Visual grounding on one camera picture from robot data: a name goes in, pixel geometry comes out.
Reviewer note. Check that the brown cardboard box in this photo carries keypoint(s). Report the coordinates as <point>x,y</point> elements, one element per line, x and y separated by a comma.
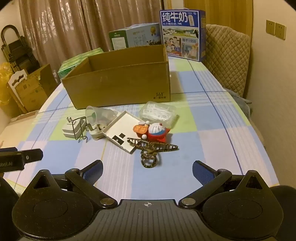
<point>120,83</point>

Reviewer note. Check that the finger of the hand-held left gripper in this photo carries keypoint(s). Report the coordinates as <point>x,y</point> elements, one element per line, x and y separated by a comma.
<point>32,155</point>

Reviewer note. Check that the blue milk carton box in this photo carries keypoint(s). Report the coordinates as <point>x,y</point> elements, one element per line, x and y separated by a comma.
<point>182,34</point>

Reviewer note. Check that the red cartoon cat toy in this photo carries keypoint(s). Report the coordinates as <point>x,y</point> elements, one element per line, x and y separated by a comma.
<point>157,132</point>

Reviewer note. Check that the grey cloth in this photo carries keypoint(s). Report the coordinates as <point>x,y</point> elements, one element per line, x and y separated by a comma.
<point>242,102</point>

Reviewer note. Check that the wooden door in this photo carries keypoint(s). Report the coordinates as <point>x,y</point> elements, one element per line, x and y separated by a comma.
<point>222,11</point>

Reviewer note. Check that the white power adapter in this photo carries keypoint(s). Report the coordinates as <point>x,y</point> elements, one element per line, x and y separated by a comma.
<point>69,132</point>

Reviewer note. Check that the white plug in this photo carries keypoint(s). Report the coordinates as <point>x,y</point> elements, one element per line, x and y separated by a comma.
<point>97,132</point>

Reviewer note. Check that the tiger striped hair clip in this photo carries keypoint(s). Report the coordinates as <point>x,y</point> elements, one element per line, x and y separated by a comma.
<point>150,148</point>

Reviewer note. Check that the flat cardboard sheet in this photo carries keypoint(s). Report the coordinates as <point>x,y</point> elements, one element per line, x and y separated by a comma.
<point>24,115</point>

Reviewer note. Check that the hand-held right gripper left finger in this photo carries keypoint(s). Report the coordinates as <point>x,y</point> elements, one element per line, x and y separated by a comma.
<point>93,171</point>

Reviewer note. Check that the green drink carton pack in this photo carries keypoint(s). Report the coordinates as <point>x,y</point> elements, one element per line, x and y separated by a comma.
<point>76,61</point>

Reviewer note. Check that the clear plastic cup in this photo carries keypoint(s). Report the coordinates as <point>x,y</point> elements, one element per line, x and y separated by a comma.
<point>101,114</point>

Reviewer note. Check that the brown curtain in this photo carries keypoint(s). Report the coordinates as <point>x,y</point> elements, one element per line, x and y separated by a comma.
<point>129,14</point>
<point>50,30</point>

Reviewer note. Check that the quilted beige chair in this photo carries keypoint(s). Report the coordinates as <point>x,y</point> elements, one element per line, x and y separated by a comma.
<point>229,58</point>

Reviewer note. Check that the yellow plastic bag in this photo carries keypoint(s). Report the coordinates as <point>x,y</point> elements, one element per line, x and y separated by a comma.
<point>5,81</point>

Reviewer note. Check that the printed cardboard box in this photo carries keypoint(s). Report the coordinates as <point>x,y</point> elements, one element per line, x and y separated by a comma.
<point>31,92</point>

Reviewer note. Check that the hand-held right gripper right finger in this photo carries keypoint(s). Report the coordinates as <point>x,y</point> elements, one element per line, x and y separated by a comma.
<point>201,172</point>

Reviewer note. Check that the white carved wooden piece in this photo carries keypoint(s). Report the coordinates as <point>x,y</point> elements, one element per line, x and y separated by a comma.
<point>17,77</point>

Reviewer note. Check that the pale green milk box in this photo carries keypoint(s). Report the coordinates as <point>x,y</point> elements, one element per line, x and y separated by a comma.
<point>136,37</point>

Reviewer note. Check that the orange jelly cup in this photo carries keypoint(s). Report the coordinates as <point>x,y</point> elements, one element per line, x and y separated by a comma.
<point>139,129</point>

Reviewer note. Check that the clear plastic floss box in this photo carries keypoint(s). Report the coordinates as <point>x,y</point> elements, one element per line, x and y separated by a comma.
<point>159,113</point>

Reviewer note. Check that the black folding rack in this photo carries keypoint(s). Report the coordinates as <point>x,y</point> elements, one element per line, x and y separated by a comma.
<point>18,51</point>

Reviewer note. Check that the white plastic tray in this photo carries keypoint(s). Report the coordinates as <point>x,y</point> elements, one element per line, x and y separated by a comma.
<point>126,128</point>

